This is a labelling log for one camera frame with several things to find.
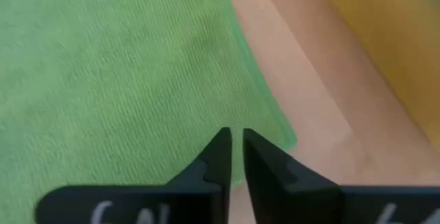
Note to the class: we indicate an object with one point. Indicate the yellow translucent plastic bin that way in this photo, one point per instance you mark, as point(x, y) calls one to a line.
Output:
point(395, 28)

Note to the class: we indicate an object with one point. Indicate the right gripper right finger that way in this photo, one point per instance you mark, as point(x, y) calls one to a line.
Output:
point(309, 207)

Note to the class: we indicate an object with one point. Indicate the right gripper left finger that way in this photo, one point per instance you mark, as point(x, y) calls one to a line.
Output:
point(154, 207)

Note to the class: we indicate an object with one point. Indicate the green microfiber towel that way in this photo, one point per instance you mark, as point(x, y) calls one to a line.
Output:
point(103, 79)

